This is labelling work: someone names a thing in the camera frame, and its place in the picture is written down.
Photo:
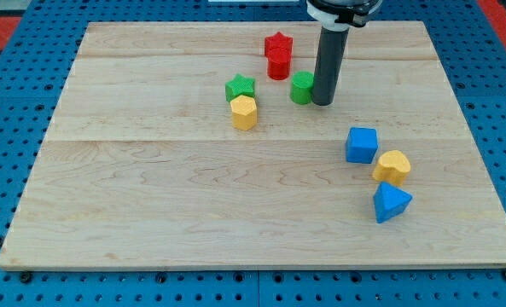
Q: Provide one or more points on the green star block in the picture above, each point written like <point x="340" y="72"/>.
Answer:
<point x="239" y="85"/>

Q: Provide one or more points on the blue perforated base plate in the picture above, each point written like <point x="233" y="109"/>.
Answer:
<point x="470" y="38"/>

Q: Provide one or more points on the red star block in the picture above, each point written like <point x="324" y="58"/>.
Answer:
<point x="278" y="41"/>

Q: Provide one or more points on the yellow hexagon block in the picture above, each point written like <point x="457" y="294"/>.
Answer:
<point x="244" y="112"/>

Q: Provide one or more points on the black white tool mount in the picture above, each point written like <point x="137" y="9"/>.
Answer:
<point x="340" y="15"/>

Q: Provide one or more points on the green cylinder block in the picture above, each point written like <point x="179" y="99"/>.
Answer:
<point x="301" y="86"/>

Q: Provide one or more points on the yellow heart block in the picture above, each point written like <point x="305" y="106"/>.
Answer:
<point x="392" y="167"/>

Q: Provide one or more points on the red cylinder block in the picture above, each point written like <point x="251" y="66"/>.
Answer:
<point x="279" y="61"/>

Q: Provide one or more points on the blue cube block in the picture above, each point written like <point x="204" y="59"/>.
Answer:
<point x="361" y="145"/>

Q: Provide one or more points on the wooden board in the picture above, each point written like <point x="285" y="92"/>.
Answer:
<point x="141" y="168"/>

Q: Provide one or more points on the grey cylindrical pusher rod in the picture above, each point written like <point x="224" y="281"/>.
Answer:
<point x="330" y="53"/>

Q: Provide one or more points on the blue triangle block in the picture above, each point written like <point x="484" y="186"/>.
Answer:
<point x="390" y="201"/>

